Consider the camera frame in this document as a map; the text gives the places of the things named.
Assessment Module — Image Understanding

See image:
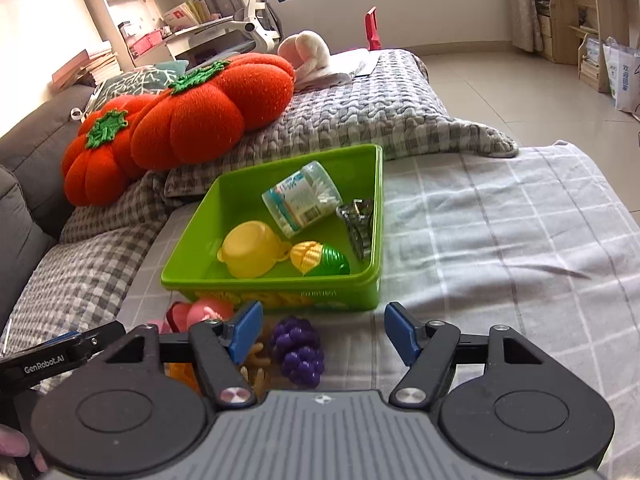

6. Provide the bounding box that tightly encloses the grey checked quilt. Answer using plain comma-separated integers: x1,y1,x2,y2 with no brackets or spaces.
1,50,518,354

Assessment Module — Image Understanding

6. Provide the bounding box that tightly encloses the yellow toy pot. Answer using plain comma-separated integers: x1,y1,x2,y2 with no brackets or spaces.
217,220,292,278

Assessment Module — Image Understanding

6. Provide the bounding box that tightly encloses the person's left hand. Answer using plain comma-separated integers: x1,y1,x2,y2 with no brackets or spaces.
0,425,48,474

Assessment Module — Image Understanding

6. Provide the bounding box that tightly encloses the red object behind bed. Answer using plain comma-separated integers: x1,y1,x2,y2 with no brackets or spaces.
364,6,382,51

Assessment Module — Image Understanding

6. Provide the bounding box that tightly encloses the wooden shelf unit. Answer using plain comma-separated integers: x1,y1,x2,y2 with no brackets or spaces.
535,0,639,93

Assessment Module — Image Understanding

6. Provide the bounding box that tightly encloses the yellow corn toy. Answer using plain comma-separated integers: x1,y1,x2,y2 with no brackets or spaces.
290,240,350,276

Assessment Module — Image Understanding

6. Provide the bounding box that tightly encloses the clear cotton swab jar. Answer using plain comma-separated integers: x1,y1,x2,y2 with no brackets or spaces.
262,160,343,238

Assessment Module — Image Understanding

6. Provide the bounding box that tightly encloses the pink white plush toy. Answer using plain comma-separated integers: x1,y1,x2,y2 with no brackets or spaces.
278,30,331,82

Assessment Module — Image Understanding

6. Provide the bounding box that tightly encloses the grey transparent hair claw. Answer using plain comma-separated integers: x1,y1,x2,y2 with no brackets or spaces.
335,198,374,261

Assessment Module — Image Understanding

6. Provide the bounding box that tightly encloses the pink rubber toy figure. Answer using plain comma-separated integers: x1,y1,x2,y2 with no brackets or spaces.
163,298,234,333

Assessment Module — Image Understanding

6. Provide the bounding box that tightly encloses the white bookshelf with books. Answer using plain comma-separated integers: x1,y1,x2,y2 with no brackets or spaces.
82,0,242,72

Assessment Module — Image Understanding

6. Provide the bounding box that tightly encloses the teal patterned pillow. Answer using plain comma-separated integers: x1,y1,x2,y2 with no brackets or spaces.
84,60,189,115

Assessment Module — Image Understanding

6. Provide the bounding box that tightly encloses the large orange pumpkin cushion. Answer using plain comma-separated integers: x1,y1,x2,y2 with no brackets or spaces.
130,53,295,170

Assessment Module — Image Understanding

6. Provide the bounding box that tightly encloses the grey grid bedsheet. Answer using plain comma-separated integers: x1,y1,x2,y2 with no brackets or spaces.
114,140,640,480

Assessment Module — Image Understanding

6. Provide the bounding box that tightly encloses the white paper bag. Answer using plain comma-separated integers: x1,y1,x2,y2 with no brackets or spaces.
603,37,639,115

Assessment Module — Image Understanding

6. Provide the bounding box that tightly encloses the green plastic box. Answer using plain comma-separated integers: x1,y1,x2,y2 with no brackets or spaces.
160,144,383,312

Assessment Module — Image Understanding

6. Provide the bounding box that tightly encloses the purple grape toy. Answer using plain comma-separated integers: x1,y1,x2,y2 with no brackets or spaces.
269,316,324,389

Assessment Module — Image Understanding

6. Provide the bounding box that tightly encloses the amber hand-shaped toy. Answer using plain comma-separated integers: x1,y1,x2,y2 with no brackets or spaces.
240,341,271,398

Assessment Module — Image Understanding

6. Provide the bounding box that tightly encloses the grey sofa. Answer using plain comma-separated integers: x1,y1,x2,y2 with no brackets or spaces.
1,84,93,325

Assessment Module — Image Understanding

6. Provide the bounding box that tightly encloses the white office chair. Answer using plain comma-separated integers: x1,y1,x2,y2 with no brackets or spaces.
232,0,292,53

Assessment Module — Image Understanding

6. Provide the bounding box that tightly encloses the small orange pumpkin cushion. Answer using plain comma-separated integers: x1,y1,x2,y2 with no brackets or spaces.
61,94,155,207

